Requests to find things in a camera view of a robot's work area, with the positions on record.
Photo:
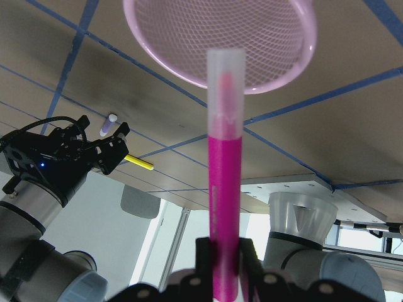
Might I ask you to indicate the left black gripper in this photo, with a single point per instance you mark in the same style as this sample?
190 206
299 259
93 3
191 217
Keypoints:
59 162

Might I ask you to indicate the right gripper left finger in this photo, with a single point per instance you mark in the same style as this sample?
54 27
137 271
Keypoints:
204 269

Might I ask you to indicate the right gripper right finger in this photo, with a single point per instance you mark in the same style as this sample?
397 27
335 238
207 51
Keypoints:
250 270

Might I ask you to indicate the purple highlighter pen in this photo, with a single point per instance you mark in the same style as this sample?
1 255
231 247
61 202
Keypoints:
108 123

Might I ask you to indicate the pink highlighter pen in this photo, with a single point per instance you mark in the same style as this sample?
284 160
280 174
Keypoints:
225 77

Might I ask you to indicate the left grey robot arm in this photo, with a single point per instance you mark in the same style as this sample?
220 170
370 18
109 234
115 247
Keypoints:
31 268

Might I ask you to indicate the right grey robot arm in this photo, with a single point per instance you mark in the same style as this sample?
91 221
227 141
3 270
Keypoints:
295 266

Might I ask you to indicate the pink mesh cup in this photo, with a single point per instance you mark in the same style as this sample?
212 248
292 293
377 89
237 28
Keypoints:
279 37

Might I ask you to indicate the yellow highlighter pen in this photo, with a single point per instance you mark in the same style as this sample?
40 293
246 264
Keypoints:
137 161

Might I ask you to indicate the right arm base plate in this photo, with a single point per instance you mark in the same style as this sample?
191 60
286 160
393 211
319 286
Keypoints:
349 207

